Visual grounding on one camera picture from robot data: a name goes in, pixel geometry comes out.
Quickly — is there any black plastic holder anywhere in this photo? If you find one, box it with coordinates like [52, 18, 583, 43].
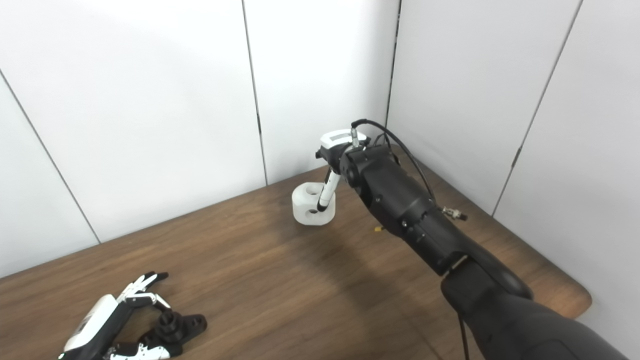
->
[139, 310, 208, 352]

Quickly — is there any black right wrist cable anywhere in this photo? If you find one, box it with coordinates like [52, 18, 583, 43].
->
[351, 119, 469, 222]

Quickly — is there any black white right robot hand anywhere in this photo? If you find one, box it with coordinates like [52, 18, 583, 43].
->
[315, 129, 372, 212]

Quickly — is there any round white plastic piece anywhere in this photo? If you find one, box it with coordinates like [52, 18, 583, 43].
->
[291, 182, 336, 227]

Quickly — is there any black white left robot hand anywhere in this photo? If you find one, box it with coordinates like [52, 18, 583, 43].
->
[57, 271, 173, 360]

